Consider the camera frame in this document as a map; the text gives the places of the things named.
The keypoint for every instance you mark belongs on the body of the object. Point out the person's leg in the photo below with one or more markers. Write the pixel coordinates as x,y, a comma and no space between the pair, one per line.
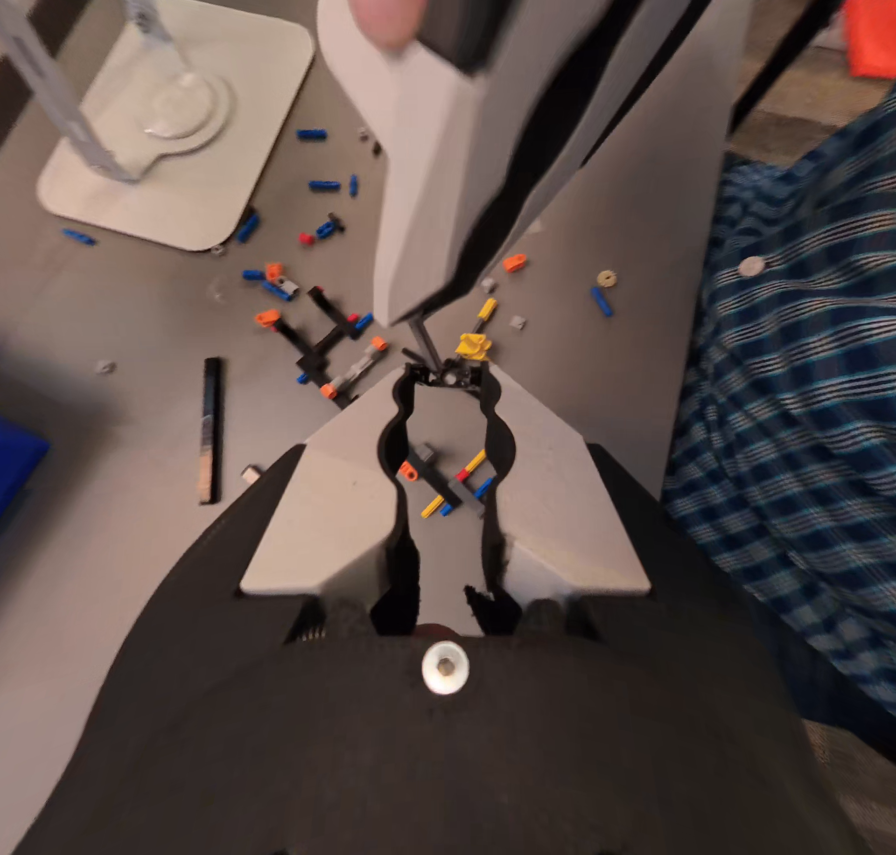
770,631

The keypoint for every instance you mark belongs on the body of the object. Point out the axle with tan gear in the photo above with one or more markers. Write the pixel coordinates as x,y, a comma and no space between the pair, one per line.
448,377

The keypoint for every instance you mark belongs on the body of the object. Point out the scattered blue lego pins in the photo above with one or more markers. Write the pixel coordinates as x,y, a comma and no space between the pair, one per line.
311,134

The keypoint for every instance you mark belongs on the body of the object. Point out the black long lego beam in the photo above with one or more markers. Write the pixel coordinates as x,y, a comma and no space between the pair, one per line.
210,428

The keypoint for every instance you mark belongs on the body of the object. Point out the blue lego liftarm black pin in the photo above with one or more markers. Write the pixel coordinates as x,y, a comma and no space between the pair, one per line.
325,229

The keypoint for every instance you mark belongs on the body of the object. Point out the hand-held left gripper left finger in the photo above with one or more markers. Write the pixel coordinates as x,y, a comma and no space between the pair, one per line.
329,519

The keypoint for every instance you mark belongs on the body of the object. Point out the black lego pin connector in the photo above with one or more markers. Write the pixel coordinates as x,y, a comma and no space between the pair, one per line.
371,143

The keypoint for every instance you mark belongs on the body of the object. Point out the grey lego actuator orange ends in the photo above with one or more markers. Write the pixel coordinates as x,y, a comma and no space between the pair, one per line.
357,369

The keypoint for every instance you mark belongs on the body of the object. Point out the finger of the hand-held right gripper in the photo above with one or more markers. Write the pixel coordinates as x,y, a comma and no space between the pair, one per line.
434,225
630,43

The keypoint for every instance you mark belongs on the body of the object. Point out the yellow black lego joint assembly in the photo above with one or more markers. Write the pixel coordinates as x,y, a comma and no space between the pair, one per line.
472,346

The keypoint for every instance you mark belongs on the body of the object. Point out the blue plastic bin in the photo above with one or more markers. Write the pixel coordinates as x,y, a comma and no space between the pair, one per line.
17,463

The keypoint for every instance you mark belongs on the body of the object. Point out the white book stand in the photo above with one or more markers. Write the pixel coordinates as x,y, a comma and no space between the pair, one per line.
210,190

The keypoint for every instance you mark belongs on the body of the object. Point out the person's torso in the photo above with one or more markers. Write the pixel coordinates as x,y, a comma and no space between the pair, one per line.
805,379

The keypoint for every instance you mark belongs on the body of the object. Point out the tan lego gear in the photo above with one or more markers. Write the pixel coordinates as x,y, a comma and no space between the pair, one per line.
607,279

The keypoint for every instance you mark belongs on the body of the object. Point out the person's right hand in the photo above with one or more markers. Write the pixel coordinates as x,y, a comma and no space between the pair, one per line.
388,1

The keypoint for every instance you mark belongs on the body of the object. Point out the black table leg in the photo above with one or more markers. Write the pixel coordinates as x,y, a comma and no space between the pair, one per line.
784,43

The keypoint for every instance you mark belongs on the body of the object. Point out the black lego frame assembly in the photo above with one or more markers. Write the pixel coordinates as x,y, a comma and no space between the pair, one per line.
315,351

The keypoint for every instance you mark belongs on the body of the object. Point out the orange floor object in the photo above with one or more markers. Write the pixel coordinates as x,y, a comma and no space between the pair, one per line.
871,36

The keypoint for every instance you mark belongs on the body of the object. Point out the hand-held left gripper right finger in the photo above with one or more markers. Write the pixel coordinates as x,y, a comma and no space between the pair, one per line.
567,519

